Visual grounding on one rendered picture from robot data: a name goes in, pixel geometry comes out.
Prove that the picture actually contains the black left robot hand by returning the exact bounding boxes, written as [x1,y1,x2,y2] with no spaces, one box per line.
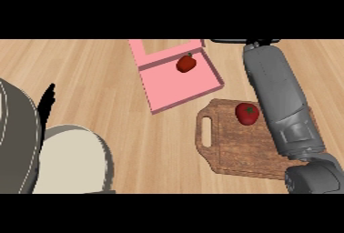
[37,83,57,149]

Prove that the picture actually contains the dark red bell pepper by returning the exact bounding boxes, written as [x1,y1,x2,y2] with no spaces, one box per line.
[174,53,199,74]

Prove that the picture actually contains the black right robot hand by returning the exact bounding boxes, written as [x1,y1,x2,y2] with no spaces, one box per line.
[209,38,282,46]

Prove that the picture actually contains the pink cardboard box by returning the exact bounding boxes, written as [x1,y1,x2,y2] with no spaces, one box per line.
[127,38,226,116]

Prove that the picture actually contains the bright red bell pepper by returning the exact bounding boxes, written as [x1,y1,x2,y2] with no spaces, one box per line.
[233,102,261,127]

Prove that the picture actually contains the brown wooden cutting board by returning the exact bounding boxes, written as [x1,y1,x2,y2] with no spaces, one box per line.
[195,97,322,181]

